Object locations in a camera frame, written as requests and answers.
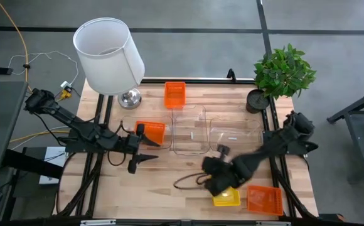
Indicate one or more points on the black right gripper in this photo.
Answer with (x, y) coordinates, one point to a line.
(219, 175)

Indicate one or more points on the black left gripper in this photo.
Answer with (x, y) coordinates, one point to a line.
(135, 146)

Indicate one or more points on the red plastic mesh basket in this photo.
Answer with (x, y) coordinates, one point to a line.
(265, 200)
(174, 95)
(157, 128)

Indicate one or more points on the yellow plastic mesh basket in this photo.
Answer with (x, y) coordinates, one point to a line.
(229, 201)

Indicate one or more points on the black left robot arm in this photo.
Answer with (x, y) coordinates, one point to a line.
(59, 114)

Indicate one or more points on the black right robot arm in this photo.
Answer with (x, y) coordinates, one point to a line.
(279, 141)

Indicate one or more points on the white box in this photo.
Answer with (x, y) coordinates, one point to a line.
(55, 157)

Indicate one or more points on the white shade silver table lamp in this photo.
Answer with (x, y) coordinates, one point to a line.
(106, 62)

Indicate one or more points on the black table clamp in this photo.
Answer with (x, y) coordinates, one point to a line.
(231, 75)

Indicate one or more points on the white power adapter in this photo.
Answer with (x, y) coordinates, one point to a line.
(66, 84)

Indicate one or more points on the black desk crossbar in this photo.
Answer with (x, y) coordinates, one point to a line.
(31, 163)

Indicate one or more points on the green plant in black pot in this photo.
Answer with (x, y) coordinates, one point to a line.
(282, 75)

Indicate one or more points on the grey desk top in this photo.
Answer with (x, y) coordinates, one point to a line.
(0, 125)

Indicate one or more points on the black aluminium frame rails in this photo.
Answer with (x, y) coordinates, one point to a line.
(273, 105)
(101, 102)

